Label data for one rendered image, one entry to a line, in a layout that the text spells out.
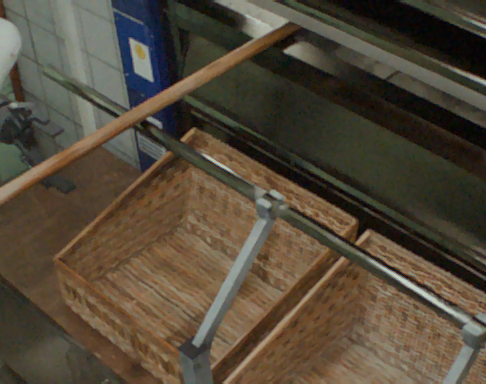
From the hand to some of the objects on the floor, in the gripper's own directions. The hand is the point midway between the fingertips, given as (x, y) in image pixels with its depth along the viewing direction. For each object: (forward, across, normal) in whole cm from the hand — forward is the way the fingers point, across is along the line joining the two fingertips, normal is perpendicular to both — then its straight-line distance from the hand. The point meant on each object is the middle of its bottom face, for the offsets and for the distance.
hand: (61, 159), depth 217 cm
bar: (+29, +119, -6) cm, 123 cm away
